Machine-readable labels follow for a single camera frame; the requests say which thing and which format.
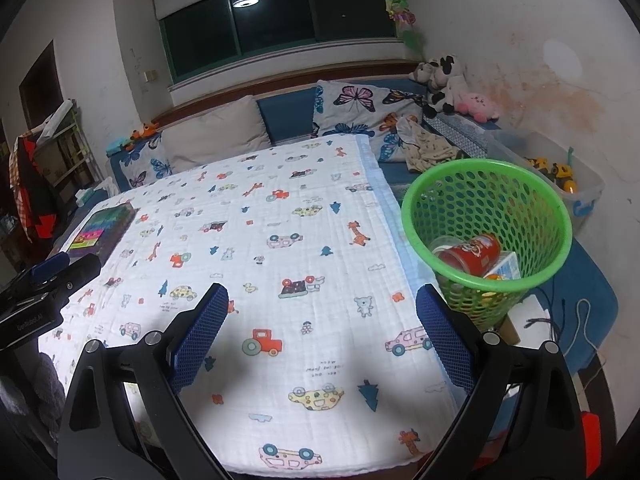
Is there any colourful hanging wall toy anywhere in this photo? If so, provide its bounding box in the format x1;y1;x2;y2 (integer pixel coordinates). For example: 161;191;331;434
385;0;426;56

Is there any grey fleece cloth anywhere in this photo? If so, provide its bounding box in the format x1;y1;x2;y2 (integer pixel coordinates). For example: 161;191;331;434
0;352;66;461

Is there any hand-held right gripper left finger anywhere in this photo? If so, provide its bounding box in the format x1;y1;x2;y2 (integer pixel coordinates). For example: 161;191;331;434
57;282;231;480

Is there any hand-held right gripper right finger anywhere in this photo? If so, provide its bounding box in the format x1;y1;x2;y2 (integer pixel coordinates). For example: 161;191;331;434
415;283;586;480

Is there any white blue cardboard box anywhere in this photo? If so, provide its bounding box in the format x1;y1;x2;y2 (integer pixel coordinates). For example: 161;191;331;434
484;251;521;282

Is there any blue backrest cushion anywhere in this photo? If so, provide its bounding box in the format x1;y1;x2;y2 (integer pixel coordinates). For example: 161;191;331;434
257;85;321;146

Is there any red plastic object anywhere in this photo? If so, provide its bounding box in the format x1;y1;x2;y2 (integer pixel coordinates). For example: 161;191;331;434
582;412;601;478

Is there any red black checked jacket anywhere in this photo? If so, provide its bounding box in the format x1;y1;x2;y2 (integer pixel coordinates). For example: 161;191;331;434
9;135;58;243

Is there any small butterfly print pillow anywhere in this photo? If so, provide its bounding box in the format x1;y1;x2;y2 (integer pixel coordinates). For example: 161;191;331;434
120;132;173;191

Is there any white shelf rack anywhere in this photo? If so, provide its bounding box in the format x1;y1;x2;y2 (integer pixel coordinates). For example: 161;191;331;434
30;100;98;196

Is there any clear plastic storage box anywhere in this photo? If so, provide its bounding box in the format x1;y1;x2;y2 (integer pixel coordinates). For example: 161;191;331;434
482;130;606;233

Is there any red clear plastic cup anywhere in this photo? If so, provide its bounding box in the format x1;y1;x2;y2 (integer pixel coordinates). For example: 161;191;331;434
437;233;502;277

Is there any grey white plush toy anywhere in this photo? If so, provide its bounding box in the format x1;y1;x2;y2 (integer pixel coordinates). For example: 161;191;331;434
409;61;441;86

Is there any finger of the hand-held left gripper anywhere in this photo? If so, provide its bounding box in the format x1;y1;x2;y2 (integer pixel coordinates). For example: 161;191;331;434
30;253;102;307
20;251;71;288

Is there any brown wooden headboard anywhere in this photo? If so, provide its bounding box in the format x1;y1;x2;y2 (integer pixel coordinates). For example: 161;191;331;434
150;60;426;123

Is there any pink plush toy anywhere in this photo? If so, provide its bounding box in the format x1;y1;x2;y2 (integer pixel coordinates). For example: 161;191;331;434
454;91;501;123

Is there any beige pillow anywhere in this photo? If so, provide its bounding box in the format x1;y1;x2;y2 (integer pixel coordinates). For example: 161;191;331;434
161;95;273;173

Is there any colourful marker pen case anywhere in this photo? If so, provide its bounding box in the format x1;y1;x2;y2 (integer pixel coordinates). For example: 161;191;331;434
60;204;138;263

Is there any beige printed garment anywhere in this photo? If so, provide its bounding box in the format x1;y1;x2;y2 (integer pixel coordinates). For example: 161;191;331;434
395;116;463;173

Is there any green plastic mesh basket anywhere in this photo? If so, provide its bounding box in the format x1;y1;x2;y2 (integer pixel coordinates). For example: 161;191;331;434
401;158;573;331

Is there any white cable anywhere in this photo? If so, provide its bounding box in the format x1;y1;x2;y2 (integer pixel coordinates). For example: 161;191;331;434
574;299;602;353

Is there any dark wooden door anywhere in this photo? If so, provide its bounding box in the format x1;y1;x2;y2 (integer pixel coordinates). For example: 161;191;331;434
19;40;63;136

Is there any dark glass window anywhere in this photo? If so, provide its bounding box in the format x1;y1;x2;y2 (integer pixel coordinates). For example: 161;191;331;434
159;0;398;86

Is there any blue grey patterned pad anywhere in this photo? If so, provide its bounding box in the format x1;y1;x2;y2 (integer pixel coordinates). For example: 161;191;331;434
422;112;493;161

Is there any black cable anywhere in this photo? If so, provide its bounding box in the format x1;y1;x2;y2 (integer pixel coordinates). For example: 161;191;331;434
524;300;567;342

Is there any large butterfly print pillow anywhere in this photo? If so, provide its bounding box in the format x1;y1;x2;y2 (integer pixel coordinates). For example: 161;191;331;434
311;80;427;163

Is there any black white cow plush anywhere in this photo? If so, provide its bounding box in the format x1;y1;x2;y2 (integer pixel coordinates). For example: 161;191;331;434
424;55;471;118

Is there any white printed blanket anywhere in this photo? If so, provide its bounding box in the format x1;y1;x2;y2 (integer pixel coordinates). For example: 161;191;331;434
37;134;461;473

